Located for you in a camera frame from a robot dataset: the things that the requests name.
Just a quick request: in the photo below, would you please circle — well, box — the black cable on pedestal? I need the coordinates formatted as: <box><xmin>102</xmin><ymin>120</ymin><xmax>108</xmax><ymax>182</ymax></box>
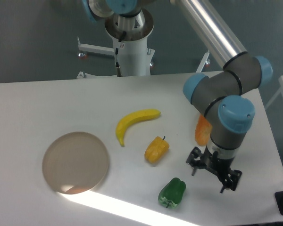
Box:
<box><xmin>114</xmin><ymin>30</ymin><xmax>127</xmax><ymax>77</ymax></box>

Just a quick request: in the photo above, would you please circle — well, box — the yellow toy banana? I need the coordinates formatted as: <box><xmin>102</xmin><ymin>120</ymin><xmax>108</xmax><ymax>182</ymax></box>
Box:
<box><xmin>115</xmin><ymin>109</ymin><xmax>161</xmax><ymax>147</ymax></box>

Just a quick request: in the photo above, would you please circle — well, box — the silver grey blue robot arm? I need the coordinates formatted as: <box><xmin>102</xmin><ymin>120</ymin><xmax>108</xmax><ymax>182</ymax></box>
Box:
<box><xmin>82</xmin><ymin>0</ymin><xmax>273</xmax><ymax>190</ymax></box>

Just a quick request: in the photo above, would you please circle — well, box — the orange toy bell pepper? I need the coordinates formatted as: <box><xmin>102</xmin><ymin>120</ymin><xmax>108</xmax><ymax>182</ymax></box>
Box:
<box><xmin>194</xmin><ymin>115</ymin><xmax>212</xmax><ymax>146</ymax></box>

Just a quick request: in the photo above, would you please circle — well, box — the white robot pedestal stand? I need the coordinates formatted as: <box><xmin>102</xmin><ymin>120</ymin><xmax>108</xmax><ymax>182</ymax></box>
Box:
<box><xmin>75</xmin><ymin>8</ymin><xmax>212</xmax><ymax>80</ymax></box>

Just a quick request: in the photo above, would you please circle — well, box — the round beige plate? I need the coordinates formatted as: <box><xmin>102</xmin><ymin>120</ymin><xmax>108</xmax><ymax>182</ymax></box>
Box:
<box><xmin>42</xmin><ymin>132</ymin><xmax>109</xmax><ymax>194</ymax></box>

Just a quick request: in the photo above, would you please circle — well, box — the green toy bell pepper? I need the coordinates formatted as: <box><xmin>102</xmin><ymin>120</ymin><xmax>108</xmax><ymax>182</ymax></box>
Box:
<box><xmin>158</xmin><ymin>178</ymin><xmax>186</xmax><ymax>209</ymax></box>

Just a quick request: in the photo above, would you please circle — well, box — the yellow toy bell pepper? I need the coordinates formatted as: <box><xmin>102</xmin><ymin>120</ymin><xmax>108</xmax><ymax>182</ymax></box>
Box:
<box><xmin>144</xmin><ymin>136</ymin><xmax>170</xmax><ymax>164</ymax></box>

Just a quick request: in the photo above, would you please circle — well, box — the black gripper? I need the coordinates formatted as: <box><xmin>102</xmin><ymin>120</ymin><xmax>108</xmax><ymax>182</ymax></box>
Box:
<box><xmin>186</xmin><ymin>147</ymin><xmax>242</xmax><ymax>194</ymax></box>

